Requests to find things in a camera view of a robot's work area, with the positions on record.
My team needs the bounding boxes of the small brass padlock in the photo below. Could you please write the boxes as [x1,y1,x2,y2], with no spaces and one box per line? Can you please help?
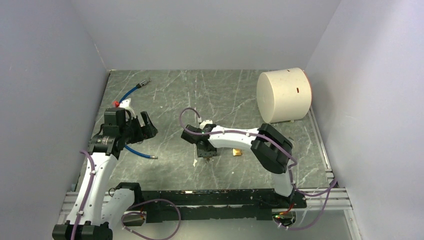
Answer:
[232,148,243,157]

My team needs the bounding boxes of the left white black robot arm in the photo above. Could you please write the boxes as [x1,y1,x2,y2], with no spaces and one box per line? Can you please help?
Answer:
[52,107,158,240]

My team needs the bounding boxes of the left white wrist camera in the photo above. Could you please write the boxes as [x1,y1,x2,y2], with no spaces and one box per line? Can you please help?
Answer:
[112,98,136,116]

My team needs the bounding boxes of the cream cylindrical container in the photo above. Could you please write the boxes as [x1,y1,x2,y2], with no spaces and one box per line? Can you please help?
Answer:
[256,67,312,124]

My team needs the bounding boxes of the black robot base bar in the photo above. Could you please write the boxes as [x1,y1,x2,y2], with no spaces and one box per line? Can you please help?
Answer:
[129,188,307,223]

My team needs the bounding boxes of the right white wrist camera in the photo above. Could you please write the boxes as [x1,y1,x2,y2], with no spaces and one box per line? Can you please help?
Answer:
[199,119,213,130]

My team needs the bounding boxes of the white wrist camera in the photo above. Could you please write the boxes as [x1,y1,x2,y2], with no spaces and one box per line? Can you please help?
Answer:
[199,119,213,130]
[112,98,136,116]

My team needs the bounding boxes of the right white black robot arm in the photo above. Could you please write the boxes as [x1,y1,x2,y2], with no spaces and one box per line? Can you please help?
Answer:
[181,123,295,208]

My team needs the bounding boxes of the blue cable with connectors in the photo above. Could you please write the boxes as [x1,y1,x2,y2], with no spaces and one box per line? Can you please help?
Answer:
[117,78,159,161]

